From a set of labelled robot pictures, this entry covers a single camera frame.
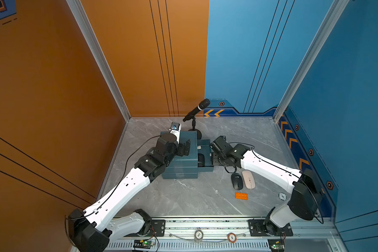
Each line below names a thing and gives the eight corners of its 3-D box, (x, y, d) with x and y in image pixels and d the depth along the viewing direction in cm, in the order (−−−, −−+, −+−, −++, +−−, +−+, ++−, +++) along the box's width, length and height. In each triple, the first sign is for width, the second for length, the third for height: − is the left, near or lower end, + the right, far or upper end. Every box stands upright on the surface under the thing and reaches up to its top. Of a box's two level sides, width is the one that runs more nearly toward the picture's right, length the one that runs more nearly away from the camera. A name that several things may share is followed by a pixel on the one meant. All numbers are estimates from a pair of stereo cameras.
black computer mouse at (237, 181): (233, 190, 87) (234, 188, 85) (230, 175, 93) (231, 172, 91) (242, 190, 87) (243, 188, 85) (239, 175, 93) (240, 172, 91)
